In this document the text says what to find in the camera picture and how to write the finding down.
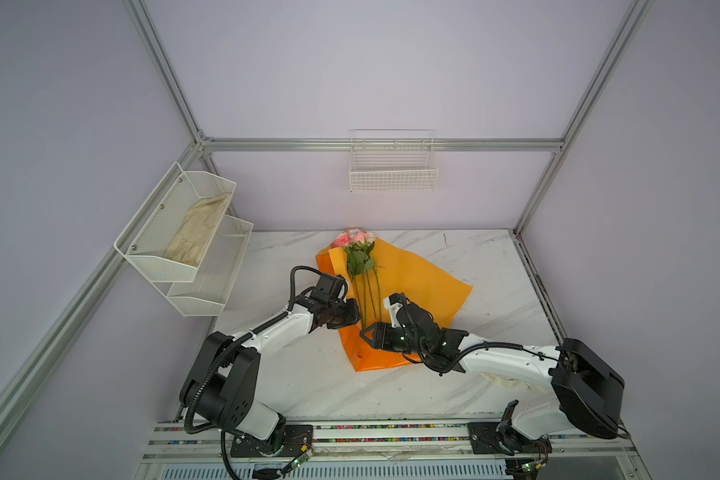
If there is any aluminium frame crossbar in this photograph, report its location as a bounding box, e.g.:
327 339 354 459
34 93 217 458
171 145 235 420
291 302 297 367
202 138 564 152

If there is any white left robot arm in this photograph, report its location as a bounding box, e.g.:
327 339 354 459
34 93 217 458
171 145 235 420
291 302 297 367
179 265 360 479

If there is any lower white mesh shelf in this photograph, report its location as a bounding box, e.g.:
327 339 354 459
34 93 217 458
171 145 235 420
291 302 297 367
166 215 253 317

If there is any white wire wall basket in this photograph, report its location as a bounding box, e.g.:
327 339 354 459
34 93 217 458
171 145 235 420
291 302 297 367
349 129 439 194

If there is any beige cloth glove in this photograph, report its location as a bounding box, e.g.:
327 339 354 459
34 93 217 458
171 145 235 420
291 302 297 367
163 194 231 267

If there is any aluminium frame post left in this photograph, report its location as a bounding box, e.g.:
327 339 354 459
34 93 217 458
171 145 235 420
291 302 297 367
123 0 203 143

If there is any white mesh shelf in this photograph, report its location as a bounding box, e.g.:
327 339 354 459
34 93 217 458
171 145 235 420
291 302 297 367
114 163 236 283
166 215 253 317

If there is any upper white mesh shelf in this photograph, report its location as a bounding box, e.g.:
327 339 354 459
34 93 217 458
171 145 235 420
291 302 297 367
114 163 236 283

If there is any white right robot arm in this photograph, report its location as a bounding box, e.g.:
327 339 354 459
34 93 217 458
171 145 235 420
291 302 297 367
360 293 625 455

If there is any aluminium frame post right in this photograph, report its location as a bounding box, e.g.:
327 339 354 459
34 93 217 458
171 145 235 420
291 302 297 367
513 0 654 236

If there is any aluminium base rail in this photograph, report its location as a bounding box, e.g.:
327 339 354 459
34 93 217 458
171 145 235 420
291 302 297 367
135 419 651 479

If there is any orange wrapping paper sheet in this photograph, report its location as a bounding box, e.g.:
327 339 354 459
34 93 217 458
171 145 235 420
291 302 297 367
316 238 472 372

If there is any aluminium frame post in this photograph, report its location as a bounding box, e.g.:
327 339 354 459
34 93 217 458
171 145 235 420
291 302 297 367
123 0 203 143
513 0 654 236

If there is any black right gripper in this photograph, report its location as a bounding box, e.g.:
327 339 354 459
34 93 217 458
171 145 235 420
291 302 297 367
356 322 426 355

